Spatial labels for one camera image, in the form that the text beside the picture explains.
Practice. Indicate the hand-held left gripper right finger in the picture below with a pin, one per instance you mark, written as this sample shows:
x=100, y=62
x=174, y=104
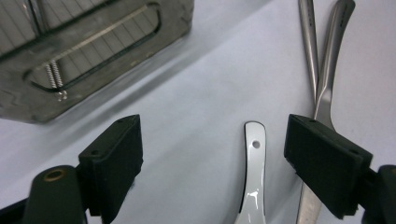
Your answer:
x=327, y=161

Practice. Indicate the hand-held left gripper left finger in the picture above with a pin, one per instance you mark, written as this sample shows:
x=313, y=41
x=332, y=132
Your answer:
x=115, y=161

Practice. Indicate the white ceramic spoon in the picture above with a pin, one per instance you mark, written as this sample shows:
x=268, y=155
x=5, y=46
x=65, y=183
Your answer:
x=255, y=174

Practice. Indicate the grey translucent plastic bin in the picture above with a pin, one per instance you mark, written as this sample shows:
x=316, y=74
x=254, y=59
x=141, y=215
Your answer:
x=18, y=99

